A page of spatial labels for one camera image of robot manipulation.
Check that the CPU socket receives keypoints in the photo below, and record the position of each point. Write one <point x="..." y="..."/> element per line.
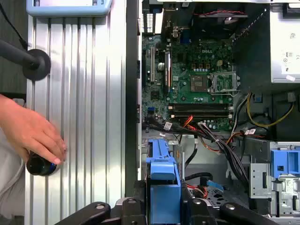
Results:
<point x="198" y="83"/>

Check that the metal disk bay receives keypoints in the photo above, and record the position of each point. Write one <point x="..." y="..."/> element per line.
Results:
<point x="174" y="146"/>

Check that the blue drive bay latch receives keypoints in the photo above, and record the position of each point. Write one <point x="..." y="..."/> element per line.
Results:
<point x="284" y="161"/>

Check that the black stand with round foot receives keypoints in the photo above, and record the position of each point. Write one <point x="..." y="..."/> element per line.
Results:
<point x="37" y="64"/>

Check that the metal optical drive bay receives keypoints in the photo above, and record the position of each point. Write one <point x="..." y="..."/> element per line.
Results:
<point x="260" y="180"/>

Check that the metal socket cover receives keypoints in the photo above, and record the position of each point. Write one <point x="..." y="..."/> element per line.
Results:
<point x="222" y="74"/>

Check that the black RAM slot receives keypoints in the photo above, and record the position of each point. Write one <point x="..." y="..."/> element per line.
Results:
<point x="199" y="114"/>
<point x="199" y="107"/>

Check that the black case fan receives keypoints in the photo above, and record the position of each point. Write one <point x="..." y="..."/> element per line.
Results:
<point x="211" y="28"/>

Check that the person's hand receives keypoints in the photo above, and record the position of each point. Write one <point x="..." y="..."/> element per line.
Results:
<point x="30" y="131"/>

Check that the hard disk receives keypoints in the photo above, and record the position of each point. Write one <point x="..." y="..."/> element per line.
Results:
<point x="164" y="201"/>

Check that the person's white garment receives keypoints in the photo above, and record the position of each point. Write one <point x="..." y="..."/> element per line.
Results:
<point x="9" y="178"/>

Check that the black PC case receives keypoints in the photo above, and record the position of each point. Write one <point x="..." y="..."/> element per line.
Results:
<point x="132" y="93"/>

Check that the pale blue teach pendant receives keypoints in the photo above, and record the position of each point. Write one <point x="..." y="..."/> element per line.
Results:
<point x="68" y="7"/>

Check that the grey power supply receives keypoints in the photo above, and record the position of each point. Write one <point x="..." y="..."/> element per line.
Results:
<point x="283" y="47"/>

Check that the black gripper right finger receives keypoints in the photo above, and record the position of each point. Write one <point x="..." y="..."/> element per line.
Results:
<point x="239" y="214"/>

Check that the green motherboard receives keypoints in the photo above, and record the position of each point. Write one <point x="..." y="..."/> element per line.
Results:
<point x="185" y="61"/>

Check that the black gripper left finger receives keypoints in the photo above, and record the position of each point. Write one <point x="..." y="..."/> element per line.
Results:
<point x="100" y="211"/>

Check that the metal locking lever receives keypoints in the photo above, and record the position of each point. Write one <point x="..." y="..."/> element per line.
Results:
<point x="232" y="95"/>

